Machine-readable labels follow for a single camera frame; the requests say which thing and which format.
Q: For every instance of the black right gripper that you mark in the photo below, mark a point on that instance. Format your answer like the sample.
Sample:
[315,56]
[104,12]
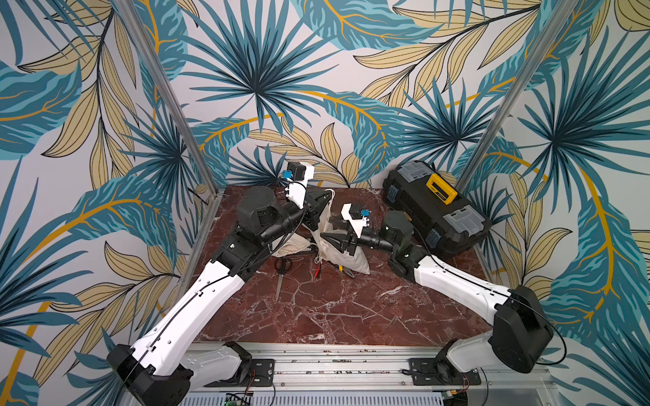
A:
[350,241]

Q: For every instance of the cream cloth soil bag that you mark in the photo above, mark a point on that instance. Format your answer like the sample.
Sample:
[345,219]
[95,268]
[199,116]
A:
[359,263]

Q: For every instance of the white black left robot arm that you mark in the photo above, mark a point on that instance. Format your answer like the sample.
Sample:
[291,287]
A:
[154,369]

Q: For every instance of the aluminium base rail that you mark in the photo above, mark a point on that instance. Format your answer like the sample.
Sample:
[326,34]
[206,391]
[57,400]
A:
[302,374]

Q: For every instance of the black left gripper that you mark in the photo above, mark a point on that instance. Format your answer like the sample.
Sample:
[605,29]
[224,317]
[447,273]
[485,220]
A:
[314,203]

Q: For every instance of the aluminium right corner post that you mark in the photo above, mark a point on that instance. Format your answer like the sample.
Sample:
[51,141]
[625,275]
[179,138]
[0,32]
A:
[530,65]

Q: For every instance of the aluminium left corner post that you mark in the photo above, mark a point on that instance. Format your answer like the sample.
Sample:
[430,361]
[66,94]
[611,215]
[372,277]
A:
[138,35]

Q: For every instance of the black toolbox yellow handle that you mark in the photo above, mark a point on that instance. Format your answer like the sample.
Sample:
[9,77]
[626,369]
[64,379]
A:
[449,223]

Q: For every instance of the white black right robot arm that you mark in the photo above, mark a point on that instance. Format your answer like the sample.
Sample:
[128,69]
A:
[520,331]

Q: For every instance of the black handled scissors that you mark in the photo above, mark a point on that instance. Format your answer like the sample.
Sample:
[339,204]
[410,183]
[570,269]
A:
[282,266]

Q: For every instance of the aluminium corner post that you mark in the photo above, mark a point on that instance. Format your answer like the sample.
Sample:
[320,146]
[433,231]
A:
[138,35]
[530,65]

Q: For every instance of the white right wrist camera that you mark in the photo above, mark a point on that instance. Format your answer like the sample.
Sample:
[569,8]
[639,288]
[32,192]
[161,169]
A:
[356,216]

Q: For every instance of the yellow handled pliers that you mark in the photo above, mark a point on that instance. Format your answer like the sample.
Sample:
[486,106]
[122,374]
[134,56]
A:
[345,271]

